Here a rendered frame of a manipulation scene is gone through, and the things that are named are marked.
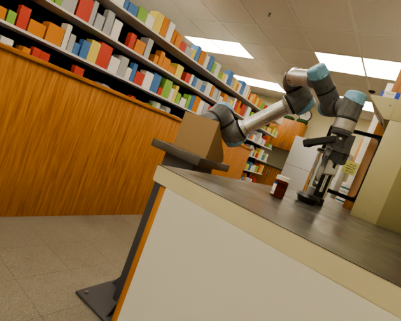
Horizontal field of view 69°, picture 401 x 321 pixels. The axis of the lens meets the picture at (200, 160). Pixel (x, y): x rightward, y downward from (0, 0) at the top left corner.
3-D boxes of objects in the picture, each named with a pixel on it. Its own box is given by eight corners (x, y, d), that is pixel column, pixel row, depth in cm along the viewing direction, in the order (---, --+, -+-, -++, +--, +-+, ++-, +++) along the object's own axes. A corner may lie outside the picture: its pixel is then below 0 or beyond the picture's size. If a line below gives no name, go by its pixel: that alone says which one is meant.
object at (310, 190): (317, 208, 106) (324, 192, 105) (293, 199, 109) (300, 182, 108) (317, 206, 114) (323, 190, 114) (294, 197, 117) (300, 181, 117)
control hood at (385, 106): (391, 134, 159) (398, 117, 159) (389, 120, 133) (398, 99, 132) (368, 128, 166) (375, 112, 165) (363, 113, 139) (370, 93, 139)
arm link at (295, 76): (293, 60, 154) (333, 58, 108) (302, 79, 157) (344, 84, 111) (273, 72, 156) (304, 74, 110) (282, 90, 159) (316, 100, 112)
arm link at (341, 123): (336, 116, 106) (334, 120, 113) (331, 127, 106) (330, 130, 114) (358, 121, 103) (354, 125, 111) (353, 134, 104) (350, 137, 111)
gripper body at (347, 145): (344, 166, 104) (357, 134, 103) (319, 158, 107) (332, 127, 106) (342, 167, 111) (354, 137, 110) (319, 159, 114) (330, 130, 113)
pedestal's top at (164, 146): (150, 144, 153) (153, 137, 153) (184, 153, 180) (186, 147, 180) (197, 165, 136) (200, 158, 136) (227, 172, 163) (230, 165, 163)
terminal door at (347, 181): (357, 204, 163) (386, 136, 159) (306, 183, 182) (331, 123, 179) (357, 204, 163) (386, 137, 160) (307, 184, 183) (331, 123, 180)
